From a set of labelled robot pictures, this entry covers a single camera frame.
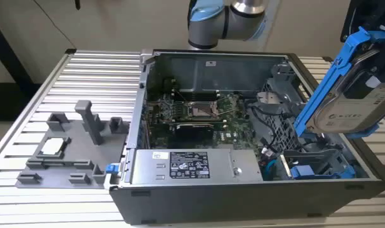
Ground black RAM slot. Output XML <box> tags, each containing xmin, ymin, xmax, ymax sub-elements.
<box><xmin>172</xmin><ymin>94</ymin><xmax>222</xmax><ymax>100</ymax></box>
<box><xmin>171</xmin><ymin>89</ymin><xmax>220</xmax><ymax>95</ymax></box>

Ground blue plastic bay carrier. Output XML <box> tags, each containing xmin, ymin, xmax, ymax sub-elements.
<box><xmin>290</xmin><ymin>165</ymin><xmax>314</xmax><ymax>179</ymax></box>

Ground black graphics card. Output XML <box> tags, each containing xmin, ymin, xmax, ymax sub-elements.
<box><xmin>171</xmin><ymin>122</ymin><xmax>216</xmax><ymax>144</ymax></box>

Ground CPU socket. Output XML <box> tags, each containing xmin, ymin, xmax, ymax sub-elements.
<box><xmin>179</xmin><ymin>101</ymin><xmax>226</xmax><ymax>119</ymax></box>

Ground hard disk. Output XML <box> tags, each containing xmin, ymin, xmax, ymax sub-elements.
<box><xmin>292</xmin><ymin>25</ymin><xmax>385</xmax><ymax>143</ymax></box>

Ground grey parts rack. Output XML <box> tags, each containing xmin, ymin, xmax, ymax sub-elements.
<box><xmin>14</xmin><ymin>99</ymin><xmax>131</xmax><ymax>190</ymax></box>

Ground black metal stand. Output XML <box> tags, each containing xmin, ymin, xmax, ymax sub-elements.
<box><xmin>0</xmin><ymin>14</ymin><xmax>45</xmax><ymax>122</ymax></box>

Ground black open PC case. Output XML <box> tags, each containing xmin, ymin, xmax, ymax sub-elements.
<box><xmin>108</xmin><ymin>48</ymin><xmax>385</xmax><ymax>225</ymax></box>

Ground black sleeved power wire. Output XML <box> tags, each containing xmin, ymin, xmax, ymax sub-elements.
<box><xmin>247</xmin><ymin>104</ymin><xmax>295</xmax><ymax>120</ymax></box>

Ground silver power supply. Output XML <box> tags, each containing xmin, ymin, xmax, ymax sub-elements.
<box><xmin>131</xmin><ymin>149</ymin><xmax>263</xmax><ymax>185</ymax></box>

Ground green motherboard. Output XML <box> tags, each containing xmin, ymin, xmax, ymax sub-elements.
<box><xmin>145</xmin><ymin>91</ymin><xmax>266</xmax><ymax>152</ymax></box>

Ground blue case latch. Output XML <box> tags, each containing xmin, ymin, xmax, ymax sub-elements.
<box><xmin>105</xmin><ymin>163</ymin><xmax>120</xmax><ymax>175</ymax></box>

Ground CPU with silver top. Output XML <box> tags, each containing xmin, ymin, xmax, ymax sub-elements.
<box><xmin>41</xmin><ymin>138</ymin><xmax>68</xmax><ymax>155</ymax></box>

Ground metal disk bay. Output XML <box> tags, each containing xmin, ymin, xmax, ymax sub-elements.
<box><xmin>282</xmin><ymin>140</ymin><xmax>370</xmax><ymax>181</ymax></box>

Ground black disk wire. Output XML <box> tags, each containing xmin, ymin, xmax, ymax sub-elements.
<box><xmin>251</xmin><ymin>113</ymin><xmax>275</xmax><ymax>158</ymax></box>

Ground blue wire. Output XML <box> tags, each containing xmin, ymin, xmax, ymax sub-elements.
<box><xmin>260</xmin><ymin>158</ymin><xmax>276</xmax><ymax>179</ymax></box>

